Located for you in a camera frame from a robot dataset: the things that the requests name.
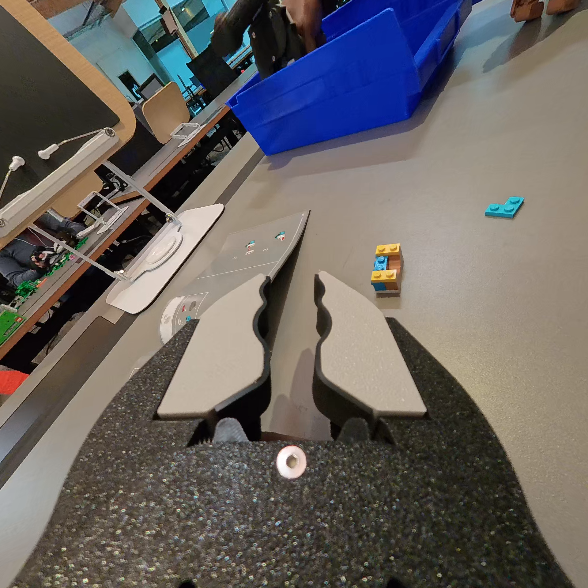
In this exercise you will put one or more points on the light wooden chair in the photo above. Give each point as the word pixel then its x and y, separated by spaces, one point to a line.
pixel 165 110

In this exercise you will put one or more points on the small clear acrylic stand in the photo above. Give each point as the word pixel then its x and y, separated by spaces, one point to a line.
pixel 186 133

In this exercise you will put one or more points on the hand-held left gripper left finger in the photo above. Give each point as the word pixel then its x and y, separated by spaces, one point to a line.
pixel 220 358

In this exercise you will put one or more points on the wood-edged grey desk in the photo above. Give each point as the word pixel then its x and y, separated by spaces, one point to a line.
pixel 183 151
pixel 69 275

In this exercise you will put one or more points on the red plastic piece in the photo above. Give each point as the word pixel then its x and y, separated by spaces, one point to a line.
pixel 11 382

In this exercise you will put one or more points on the small white stand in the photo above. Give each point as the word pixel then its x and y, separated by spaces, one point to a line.
pixel 103 211

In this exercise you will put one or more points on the nougat brick-built model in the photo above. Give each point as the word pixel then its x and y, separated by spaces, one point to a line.
pixel 542 7

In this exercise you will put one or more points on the grey instruction booklet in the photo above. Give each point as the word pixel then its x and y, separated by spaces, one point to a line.
pixel 257 248

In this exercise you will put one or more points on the black monitor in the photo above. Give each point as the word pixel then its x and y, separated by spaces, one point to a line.
pixel 211 73

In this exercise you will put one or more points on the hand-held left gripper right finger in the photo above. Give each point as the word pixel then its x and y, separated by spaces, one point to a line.
pixel 367 363

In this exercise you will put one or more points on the nougat arch brick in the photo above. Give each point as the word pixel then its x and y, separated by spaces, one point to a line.
pixel 396 266

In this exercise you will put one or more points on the person's right hand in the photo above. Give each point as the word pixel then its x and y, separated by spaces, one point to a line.
pixel 307 18

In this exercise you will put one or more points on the teal corner plate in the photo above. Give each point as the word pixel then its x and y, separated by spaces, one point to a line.
pixel 504 207

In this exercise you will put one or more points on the black wood-framed panel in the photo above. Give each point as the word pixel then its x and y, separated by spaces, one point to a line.
pixel 46 92

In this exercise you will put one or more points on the cluster of green toy bricks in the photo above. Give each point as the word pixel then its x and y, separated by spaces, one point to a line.
pixel 13 317

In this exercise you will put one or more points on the blue plastic bin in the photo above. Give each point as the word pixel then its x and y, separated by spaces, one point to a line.
pixel 344 92

